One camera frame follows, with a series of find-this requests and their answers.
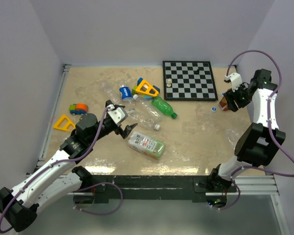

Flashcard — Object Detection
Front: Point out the amber tea bottle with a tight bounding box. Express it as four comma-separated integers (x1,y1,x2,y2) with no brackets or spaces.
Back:
219,96,228,111

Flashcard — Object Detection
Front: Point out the white green tea bottle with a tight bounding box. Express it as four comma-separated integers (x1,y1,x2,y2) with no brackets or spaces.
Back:
127,131,166,160

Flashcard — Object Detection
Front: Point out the clear bottle white cap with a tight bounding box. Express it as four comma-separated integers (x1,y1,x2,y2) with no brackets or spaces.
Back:
133,94,163,121
225,129,242,148
125,109,160,131

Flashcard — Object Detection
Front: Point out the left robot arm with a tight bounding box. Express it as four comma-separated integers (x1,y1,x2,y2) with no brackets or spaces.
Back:
0,100,136,234

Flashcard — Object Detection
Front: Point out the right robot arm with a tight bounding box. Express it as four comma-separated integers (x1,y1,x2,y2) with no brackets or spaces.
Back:
206,69,286,192

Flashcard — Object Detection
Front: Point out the clear bottle yellow cap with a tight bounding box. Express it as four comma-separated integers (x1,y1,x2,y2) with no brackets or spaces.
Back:
100,81,122,105

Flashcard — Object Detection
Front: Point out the blue pepsi bottle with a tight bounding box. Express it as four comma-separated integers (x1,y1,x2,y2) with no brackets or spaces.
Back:
119,86,133,102

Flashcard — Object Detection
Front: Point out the green plastic bottle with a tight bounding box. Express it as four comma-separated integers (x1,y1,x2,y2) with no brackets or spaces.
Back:
151,96,177,119

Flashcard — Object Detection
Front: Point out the colourful toy car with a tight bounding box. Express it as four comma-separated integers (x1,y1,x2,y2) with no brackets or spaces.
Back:
69,103,88,115

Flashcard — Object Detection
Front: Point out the yellow triangle toy block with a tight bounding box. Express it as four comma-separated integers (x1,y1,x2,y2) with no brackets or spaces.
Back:
53,114,75,132
135,78,160,97

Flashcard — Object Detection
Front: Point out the black white chessboard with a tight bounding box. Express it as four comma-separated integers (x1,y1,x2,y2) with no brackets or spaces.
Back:
163,61,218,101

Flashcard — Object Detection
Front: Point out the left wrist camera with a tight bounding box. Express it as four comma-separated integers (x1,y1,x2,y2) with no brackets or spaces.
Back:
107,111,128,126

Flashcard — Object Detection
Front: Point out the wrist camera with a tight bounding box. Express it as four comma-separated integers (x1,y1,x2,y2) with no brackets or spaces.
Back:
107,111,128,126
224,72,243,92

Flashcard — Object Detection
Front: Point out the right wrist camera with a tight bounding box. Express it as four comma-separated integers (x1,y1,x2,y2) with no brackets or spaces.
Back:
224,72,243,92

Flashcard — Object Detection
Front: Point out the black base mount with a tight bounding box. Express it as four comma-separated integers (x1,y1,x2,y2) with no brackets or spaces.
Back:
78,175,237,203

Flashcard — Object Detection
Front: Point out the aluminium frame rail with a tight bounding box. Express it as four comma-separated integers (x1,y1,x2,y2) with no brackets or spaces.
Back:
34,64,72,172

